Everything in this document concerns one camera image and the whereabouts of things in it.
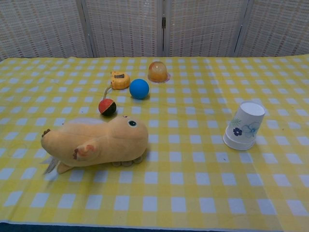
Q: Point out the orange plush animal toy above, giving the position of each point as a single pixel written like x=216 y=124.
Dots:
x=96 y=142

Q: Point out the woven folding screen panel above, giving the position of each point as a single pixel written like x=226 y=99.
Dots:
x=205 y=26
x=41 y=26
x=277 y=26
x=125 y=26

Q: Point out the white floral paper cup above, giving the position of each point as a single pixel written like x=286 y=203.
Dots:
x=246 y=123
x=237 y=146

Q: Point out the orange peach ball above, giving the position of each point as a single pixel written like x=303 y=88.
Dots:
x=157 y=71

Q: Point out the red and black ball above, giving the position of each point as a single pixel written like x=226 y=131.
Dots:
x=107 y=108

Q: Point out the yellow tape measure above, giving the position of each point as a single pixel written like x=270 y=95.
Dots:
x=119 y=81

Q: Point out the metal screen hinge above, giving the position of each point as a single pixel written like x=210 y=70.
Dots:
x=163 y=21

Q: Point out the yellow white checked tablecloth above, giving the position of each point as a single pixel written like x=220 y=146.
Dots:
x=193 y=188

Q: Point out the blue ball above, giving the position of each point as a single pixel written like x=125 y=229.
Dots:
x=139 y=89

